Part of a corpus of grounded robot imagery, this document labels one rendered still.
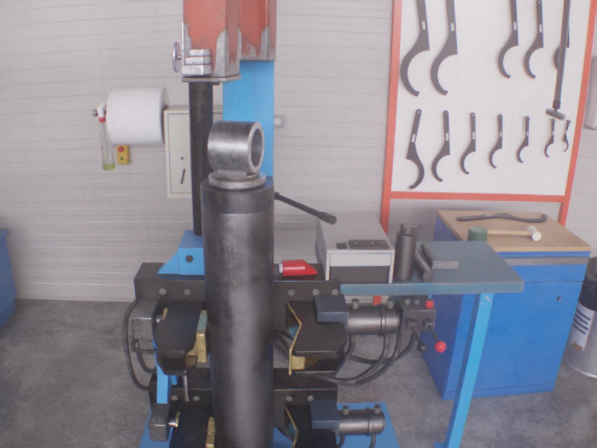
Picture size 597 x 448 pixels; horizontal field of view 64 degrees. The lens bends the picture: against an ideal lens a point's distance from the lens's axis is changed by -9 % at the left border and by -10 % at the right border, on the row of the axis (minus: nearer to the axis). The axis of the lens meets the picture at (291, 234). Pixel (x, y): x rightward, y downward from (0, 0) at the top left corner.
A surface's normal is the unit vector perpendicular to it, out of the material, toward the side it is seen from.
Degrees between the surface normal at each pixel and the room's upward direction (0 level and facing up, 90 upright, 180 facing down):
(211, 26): 90
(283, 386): 0
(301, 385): 0
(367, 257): 90
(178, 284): 90
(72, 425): 0
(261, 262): 90
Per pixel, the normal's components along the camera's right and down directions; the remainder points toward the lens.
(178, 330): 0.02, -0.93
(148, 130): 0.03, 0.64
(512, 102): 0.04, 0.36
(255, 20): -0.21, 0.35
